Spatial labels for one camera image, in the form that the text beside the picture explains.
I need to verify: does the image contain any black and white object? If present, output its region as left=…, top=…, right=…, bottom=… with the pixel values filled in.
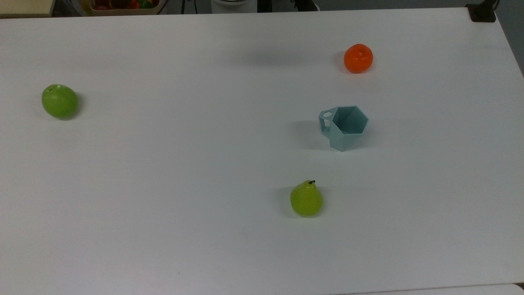
left=290, top=0, right=321, bottom=12

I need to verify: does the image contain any black table clamp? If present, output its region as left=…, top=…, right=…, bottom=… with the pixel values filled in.
left=466, top=0, right=499, bottom=23

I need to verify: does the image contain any yellow-green toy pear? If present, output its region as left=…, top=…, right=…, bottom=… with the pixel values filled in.
left=290, top=179, right=323, bottom=218

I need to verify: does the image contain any green toy apple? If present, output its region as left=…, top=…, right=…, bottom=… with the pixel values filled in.
left=41, top=84, right=79, bottom=120

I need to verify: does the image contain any orange toy mandarin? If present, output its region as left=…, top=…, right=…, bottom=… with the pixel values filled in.
left=343, top=43, right=374, bottom=74

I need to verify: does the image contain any wooden basket of toy fruit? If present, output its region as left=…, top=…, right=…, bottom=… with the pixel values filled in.
left=87, top=0, right=165, bottom=16

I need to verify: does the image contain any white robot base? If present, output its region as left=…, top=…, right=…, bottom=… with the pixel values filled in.
left=210, top=0, right=258, bottom=14

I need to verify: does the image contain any light blue hexagonal mug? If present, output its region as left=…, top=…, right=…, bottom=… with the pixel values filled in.
left=318, top=106, right=369, bottom=152

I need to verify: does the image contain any beige wooden board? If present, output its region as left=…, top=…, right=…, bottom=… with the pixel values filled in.
left=0, top=0, right=56, bottom=18

